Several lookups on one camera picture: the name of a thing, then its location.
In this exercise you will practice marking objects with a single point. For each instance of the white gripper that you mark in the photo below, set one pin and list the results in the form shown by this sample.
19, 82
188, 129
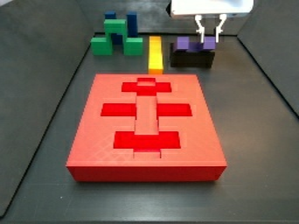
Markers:
197, 8

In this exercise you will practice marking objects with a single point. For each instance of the purple U-shaped block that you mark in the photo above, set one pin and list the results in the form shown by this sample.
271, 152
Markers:
183, 45

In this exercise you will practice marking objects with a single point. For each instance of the black angled fixture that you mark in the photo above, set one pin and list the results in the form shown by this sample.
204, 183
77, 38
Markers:
189, 59

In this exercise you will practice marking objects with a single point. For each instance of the red slotted board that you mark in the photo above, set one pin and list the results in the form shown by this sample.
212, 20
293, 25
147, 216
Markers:
145, 131

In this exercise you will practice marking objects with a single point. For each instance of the yellow long bar block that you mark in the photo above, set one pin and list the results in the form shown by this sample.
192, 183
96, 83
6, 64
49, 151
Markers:
155, 56

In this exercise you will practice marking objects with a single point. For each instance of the blue U-shaped block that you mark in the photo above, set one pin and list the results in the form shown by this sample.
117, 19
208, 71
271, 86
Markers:
131, 24

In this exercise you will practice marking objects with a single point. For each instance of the green U-shaped block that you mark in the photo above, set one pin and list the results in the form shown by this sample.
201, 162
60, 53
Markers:
101, 46

